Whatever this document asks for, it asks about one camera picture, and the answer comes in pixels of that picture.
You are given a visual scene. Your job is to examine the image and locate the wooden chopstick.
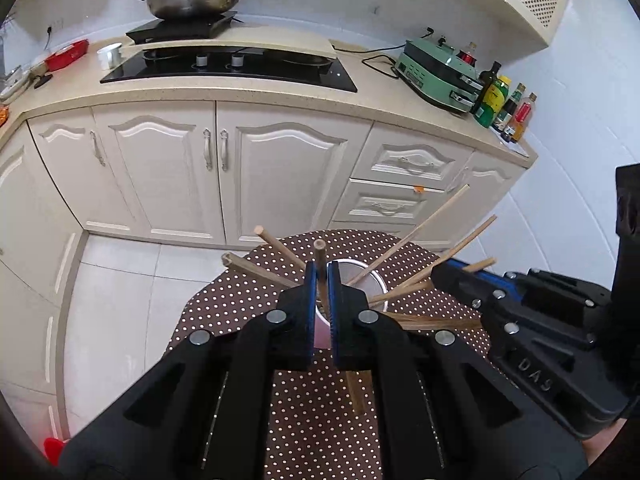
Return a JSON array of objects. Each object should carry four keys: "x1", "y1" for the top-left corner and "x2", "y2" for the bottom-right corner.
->
[
  {"x1": 254, "y1": 226, "x2": 306, "y2": 271},
  {"x1": 347, "y1": 183, "x2": 470, "y2": 286},
  {"x1": 221, "y1": 252, "x2": 297, "y2": 288},
  {"x1": 399, "y1": 318, "x2": 482, "y2": 332},
  {"x1": 345, "y1": 372, "x2": 366, "y2": 416},
  {"x1": 385, "y1": 312, "x2": 480, "y2": 323},
  {"x1": 397, "y1": 214, "x2": 497, "y2": 289},
  {"x1": 314, "y1": 238, "x2": 330, "y2": 320},
  {"x1": 368, "y1": 257, "x2": 497, "y2": 307}
]

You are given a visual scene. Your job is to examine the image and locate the pink paper cup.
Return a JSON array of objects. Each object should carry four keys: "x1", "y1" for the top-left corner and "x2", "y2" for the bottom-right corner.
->
[{"x1": 314, "y1": 258, "x2": 388, "y2": 350}]

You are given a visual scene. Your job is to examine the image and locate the person right hand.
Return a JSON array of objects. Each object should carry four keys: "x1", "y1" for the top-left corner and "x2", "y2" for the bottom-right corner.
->
[{"x1": 582, "y1": 418, "x2": 626, "y2": 465}]

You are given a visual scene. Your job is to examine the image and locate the brown polka dot tablecloth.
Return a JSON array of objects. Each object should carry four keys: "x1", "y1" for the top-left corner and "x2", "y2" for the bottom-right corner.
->
[{"x1": 162, "y1": 229, "x2": 480, "y2": 479}]

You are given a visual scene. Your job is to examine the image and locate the red plastic stool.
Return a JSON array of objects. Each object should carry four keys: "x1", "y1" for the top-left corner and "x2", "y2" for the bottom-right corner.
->
[{"x1": 43, "y1": 437, "x2": 68, "y2": 467}]

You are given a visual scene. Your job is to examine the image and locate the dark soy sauce bottle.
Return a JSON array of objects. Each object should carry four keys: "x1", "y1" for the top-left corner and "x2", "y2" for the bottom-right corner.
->
[{"x1": 491, "y1": 84, "x2": 526, "y2": 133}]

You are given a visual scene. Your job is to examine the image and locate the orange sauce bottle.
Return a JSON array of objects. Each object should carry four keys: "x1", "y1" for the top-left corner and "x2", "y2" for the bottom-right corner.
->
[{"x1": 504, "y1": 92, "x2": 537, "y2": 142}]

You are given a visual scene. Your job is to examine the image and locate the green oil bottle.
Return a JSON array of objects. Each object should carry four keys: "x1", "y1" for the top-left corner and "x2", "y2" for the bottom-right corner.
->
[{"x1": 474, "y1": 75, "x2": 511, "y2": 128}]

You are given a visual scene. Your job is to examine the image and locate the dark glass bottle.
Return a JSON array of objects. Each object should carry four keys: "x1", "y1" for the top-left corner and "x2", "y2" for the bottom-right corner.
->
[{"x1": 470, "y1": 61, "x2": 501, "y2": 115}]

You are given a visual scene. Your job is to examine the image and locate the green electric cooker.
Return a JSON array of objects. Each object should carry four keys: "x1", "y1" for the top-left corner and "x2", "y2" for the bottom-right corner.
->
[{"x1": 394, "y1": 38, "x2": 483, "y2": 114}]

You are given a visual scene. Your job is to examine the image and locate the lower cream cabinets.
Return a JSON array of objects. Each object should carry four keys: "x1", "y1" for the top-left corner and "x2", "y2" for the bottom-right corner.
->
[{"x1": 1, "y1": 101, "x2": 536, "y2": 442}]

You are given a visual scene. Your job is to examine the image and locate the black glass stovetop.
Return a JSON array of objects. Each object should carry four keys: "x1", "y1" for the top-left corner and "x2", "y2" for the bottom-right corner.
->
[{"x1": 101, "y1": 46, "x2": 357, "y2": 93}]

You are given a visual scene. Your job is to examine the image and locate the beige cutting board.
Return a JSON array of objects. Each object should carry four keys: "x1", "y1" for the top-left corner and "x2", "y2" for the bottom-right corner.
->
[{"x1": 122, "y1": 24, "x2": 337, "y2": 58}]

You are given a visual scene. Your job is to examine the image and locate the white mug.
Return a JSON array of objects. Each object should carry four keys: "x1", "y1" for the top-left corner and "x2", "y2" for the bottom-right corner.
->
[{"x1": 96, "y1": 42, "x2": 122, "y2": 70}]

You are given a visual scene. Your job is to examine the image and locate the red plastic container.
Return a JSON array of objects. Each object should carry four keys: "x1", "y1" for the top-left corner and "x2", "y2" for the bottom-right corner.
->
[{"x1": 44, "y1": 39, "x2": 89, "y2": 72}]

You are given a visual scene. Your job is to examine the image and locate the black induction cooker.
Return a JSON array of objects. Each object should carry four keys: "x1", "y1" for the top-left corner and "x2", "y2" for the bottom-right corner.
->
[{"x1": 126, "y1": 11, "x2": 236, "y2": 44}]

